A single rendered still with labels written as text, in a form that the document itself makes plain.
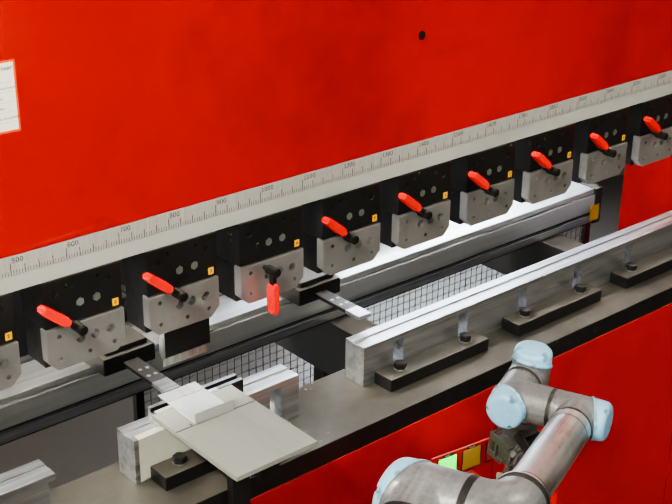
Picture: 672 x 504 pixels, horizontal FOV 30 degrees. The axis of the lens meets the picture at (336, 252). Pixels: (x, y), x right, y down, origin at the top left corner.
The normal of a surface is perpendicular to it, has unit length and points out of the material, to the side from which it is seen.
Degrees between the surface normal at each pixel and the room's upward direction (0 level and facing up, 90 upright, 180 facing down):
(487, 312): 90
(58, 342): 90
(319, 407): 0
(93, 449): 0
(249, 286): 90
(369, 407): 0
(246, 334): 90
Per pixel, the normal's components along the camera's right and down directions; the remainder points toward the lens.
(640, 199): -0.76, 0.26
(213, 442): 0.01, -0.91
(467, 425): 0.65, 0.31
